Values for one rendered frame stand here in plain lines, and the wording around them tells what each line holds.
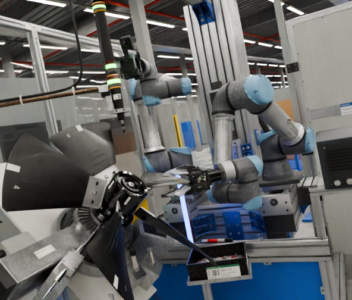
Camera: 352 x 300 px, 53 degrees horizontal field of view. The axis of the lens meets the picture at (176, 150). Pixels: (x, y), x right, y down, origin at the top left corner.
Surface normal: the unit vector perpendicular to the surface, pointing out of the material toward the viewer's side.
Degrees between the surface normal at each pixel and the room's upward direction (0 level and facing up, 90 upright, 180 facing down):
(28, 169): 79
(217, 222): 90
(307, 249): 90
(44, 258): 50
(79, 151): 54
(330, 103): 90
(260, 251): 90
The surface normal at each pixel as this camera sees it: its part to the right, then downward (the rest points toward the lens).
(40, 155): 0.59, -0.35
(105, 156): -0.02, -0.63
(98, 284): 0.56, -0.75
